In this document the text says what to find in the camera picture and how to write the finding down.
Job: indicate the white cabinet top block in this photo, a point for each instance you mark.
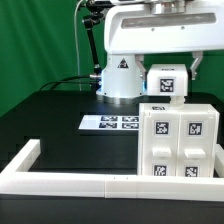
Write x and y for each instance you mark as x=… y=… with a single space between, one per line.
x=167 y=80

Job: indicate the white marker base plate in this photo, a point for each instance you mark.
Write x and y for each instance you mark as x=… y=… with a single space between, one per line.
x=109 y=122

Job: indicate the white U-shaped fence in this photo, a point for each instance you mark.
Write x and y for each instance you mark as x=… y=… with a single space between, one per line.
x=17 y=179

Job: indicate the white cabinet body box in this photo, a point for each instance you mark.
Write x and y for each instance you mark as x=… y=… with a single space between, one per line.
x=179 y=106

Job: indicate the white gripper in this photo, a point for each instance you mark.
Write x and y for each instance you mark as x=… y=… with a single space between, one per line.
x=134 y=29

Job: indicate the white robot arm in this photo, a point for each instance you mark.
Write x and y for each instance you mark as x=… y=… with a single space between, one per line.
x=120 y=80

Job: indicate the white cabinet door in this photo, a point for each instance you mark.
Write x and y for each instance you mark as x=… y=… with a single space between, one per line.
x=195 y=145
x=161 y=130

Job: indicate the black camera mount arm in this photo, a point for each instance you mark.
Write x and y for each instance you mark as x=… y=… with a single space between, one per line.
x=93 y=46

